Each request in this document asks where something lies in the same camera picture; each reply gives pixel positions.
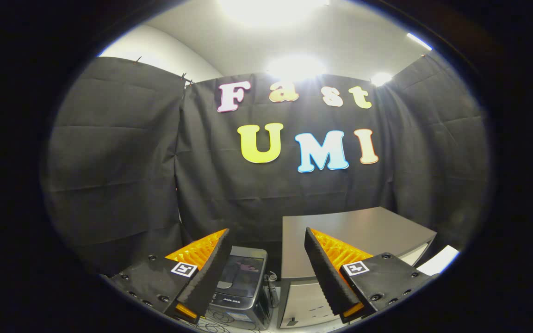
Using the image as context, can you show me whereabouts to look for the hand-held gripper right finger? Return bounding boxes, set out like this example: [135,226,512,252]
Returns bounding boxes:
[304,227,431,323]

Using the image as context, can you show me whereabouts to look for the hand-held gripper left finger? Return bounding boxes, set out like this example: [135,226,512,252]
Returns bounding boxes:
[108,228,231,324]

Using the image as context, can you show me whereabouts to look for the beige cabinet with grey top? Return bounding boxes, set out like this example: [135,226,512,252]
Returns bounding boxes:
[277,207,437,329]

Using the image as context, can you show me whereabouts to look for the black backdrop cloth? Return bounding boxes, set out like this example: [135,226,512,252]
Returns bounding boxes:
[40,53,489,278]

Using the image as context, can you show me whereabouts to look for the round ceiling light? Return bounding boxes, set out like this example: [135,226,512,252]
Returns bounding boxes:
[266,55,326,81]

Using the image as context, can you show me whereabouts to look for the black floor cables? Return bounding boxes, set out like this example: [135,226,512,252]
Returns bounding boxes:
[188,310,251,333]

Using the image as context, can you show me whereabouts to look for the grey washing machine hose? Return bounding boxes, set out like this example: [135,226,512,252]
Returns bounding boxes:
[264,272,280,308]

